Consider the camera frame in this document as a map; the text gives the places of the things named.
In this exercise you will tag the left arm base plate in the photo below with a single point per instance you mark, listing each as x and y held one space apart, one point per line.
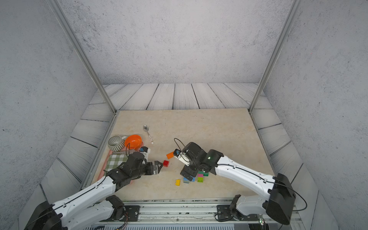
128 213

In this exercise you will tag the orange long lego brick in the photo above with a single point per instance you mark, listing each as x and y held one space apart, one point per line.
170 155

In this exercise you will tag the red lego brick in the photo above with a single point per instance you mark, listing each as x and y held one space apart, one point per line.
166 163

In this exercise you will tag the dark green lego brick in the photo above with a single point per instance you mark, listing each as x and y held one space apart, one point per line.
204 173

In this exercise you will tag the frame post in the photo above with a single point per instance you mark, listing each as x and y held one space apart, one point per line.
65 25
276 52

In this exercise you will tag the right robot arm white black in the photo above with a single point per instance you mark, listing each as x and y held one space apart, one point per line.
277 197

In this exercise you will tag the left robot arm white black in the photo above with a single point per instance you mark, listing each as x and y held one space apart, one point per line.
96 202

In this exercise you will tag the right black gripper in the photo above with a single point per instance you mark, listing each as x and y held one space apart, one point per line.
187 169

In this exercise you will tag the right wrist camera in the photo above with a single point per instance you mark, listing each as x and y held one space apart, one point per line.
181 157

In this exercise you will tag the orange plastic bowl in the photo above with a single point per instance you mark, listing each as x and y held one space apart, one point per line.
133 142

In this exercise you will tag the green checkered cloth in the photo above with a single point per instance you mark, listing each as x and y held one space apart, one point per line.
114 161

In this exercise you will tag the metal spoon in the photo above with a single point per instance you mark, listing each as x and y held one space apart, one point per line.
146 129

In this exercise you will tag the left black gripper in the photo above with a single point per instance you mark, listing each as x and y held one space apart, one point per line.
156 170

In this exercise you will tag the long blue lego brick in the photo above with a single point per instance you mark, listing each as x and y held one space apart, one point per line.
186 181

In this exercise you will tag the right frame post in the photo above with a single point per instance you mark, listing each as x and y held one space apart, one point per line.
276 52

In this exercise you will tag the left frame post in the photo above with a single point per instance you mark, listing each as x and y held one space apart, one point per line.
65 25

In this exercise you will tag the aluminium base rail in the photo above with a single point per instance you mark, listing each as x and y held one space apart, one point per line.
198 214

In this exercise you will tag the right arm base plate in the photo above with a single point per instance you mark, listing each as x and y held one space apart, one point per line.
224 213

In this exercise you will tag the grey ribbed cup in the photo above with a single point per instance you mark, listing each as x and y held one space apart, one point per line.
116 143

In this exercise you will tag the pink tray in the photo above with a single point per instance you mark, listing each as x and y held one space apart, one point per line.
101 172

